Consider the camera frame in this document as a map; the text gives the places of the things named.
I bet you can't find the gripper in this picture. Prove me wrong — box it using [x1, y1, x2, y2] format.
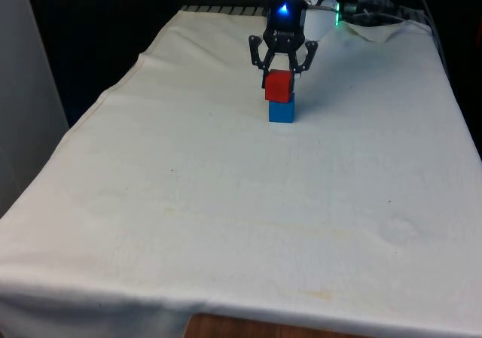
[247, 0, 319, 90]

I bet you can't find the red cube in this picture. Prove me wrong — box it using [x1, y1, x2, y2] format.
[264, 69, 295, 103]

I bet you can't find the blue cube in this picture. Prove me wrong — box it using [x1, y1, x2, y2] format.
[267, 99, 296, 124]

